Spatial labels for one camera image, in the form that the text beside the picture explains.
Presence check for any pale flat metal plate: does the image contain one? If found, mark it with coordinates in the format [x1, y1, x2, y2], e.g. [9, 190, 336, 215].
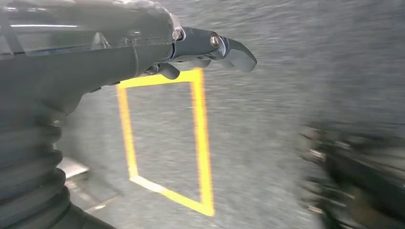
[58, 157, 90, 180]

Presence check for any yellow floor tape square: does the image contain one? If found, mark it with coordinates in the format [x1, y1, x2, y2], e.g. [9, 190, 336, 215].
[116, 68, 215, 218]

